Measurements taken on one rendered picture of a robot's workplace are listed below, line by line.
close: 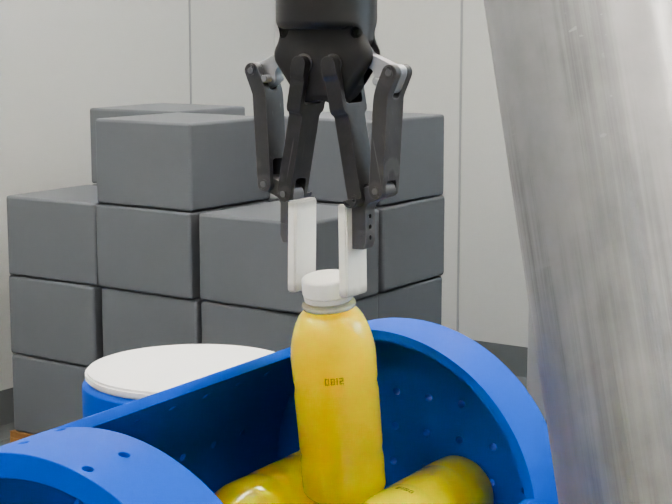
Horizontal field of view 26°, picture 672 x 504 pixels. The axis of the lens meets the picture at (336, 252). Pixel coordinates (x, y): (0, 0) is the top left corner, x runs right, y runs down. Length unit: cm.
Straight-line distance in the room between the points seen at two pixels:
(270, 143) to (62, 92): 448
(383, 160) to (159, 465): 31
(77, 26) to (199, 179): 147
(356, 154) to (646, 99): 68
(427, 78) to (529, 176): 575
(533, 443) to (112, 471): 42
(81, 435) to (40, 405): 395
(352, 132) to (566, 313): 67
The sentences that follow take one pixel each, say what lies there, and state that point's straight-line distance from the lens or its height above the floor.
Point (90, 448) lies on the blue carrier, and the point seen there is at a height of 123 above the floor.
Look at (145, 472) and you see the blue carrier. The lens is 87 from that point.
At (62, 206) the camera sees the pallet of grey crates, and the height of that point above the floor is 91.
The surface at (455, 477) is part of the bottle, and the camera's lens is 119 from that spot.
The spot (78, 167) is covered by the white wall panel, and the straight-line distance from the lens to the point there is 564.
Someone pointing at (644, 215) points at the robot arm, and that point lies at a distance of 39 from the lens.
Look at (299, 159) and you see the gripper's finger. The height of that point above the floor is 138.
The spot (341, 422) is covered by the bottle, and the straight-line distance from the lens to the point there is 111.
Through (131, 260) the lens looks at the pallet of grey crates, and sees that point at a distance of 447.
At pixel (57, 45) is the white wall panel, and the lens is 555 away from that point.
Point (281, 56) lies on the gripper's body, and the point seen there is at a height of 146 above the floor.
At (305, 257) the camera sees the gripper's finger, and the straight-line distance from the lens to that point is 111.
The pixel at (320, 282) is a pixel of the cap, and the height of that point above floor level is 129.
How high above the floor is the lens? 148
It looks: 9 degrees down
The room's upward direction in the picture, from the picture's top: straight up
